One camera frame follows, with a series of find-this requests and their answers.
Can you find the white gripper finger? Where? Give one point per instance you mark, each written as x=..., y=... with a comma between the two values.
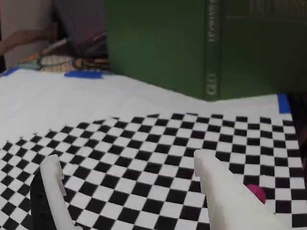
x=227, y=203

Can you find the patterned colourful cloth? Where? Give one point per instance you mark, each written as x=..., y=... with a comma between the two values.
x=55, y=63

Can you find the green box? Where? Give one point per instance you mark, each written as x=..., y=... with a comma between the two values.
x=156, y=43

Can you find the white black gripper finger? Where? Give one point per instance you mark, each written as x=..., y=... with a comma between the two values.
x=51, y=187

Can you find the black white checkerboard paper mat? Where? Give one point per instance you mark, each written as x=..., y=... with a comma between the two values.
x=72, y=100

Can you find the person bare forearm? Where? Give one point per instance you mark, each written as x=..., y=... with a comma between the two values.
x=24, y=38

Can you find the pink faceted ball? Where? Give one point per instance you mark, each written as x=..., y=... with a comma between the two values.
x=257, y=191

